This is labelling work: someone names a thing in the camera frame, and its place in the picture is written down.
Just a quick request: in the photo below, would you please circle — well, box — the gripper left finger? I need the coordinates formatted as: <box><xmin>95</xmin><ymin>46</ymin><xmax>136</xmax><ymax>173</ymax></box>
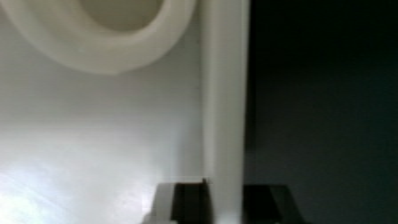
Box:
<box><xmin>141</xmin><ymin>181</ymin><xmax>210</xmax><ymax>224</ymax></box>

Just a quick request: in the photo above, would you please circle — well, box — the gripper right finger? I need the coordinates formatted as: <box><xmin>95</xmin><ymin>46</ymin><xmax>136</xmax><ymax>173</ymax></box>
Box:
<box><xmin>244</xmin><ymin>185</ymin><xmax>310</xmax><ymax>224</ymax></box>

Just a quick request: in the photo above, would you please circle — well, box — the white square tabletop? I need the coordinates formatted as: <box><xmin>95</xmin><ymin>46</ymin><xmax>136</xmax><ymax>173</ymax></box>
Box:
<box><xmin>0</xmin><ymin>0</ymin><xmax>249</xmax><ymax>224</ymax></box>

